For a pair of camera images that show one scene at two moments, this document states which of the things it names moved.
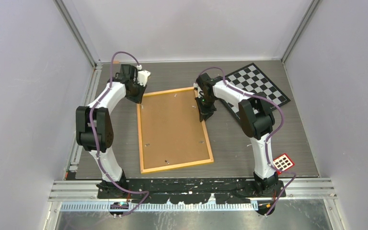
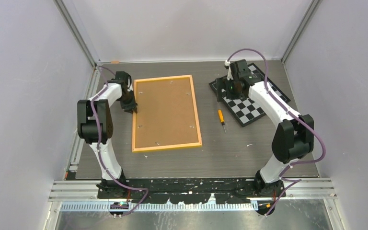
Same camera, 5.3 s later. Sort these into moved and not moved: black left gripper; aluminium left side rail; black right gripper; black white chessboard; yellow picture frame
Moved: yellow picture frame; black left gripper; black right gripper
Not moved: aluminium left side rail; black white chessboard
